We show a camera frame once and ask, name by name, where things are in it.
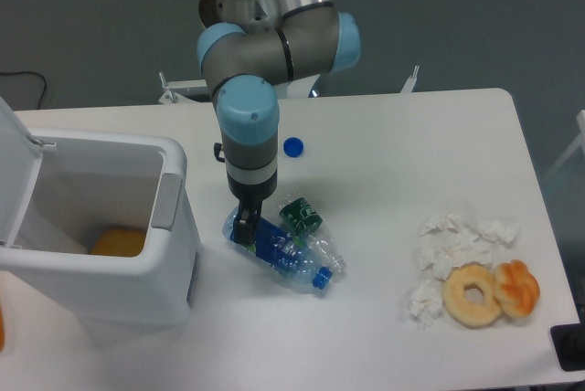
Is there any black device at table corner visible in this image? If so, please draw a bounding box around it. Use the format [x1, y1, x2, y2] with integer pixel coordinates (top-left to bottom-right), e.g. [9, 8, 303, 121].
[550, 323, 584, 372]

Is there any orange object at left edge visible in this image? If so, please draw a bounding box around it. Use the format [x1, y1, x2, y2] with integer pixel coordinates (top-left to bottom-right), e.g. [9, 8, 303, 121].
[0, 307, 5, 353]

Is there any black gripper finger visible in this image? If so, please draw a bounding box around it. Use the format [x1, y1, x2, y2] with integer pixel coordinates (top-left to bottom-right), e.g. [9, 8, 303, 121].
[232, 206, 261, 245]

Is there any blue label plastic bottle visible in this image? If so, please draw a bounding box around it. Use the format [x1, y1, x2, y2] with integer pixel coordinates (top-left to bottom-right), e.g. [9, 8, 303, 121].
[222, 207, 344, 291]

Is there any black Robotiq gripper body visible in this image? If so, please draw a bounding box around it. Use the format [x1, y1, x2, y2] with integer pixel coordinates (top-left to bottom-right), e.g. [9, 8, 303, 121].
[228, 178, 277, 220]

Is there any small crumpled white tissue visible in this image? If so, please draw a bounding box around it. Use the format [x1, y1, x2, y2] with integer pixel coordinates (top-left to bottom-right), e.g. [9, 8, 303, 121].
[408, 280, 443, 329]

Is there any white table bracket right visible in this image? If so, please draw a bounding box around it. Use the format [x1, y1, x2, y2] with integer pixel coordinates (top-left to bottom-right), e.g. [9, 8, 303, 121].
[400, 65, 420, 93]

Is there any green label crushed plastic bottle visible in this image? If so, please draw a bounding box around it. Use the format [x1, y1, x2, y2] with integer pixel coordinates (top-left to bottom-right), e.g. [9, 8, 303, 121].
[277, 192, 346, 274]

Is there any black cable on floor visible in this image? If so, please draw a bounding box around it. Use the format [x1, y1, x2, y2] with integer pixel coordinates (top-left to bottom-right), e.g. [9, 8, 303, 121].
[0, 71, 48, 111]

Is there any white open trash bin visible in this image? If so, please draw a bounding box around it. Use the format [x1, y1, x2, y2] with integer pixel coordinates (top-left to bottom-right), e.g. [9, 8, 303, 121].
[1, 105, 201, 325]

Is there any ring donut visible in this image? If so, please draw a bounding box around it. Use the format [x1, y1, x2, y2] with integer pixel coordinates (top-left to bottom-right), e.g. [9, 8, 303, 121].
[441, 264, 502, 328]

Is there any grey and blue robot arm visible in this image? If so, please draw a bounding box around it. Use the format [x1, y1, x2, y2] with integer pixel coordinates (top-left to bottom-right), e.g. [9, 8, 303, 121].
[197, 0, 361, 245]

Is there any crumpled white tissue pile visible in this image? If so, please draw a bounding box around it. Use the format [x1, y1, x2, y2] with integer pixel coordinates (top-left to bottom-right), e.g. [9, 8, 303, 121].
[415, 211, 521, 281]

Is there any white table bracket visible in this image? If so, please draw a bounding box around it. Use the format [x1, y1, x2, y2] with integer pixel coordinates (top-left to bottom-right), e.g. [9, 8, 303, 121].
[158, 71, 211, 104]
[400, 65, 420, 93]

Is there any orange object inside bin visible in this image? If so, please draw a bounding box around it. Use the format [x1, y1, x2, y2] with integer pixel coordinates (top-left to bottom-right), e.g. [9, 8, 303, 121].
[90, 227, 146, 258]

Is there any blue bottle cap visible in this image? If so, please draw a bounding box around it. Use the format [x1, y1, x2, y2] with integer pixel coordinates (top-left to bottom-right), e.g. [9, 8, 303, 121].
[282, 137, 304, 158]

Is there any white metal frame right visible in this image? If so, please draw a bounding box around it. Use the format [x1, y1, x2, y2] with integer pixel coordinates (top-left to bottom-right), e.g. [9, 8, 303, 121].
[543, 110, 584, 196]

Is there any orange glazed bread roll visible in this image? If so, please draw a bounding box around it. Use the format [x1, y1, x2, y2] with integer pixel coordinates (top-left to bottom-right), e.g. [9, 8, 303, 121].
[493, 259, 540, 319]

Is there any white table bracket left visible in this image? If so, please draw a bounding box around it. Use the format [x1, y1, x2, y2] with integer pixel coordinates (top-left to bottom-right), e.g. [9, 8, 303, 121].
[158, 71, 211, 104]

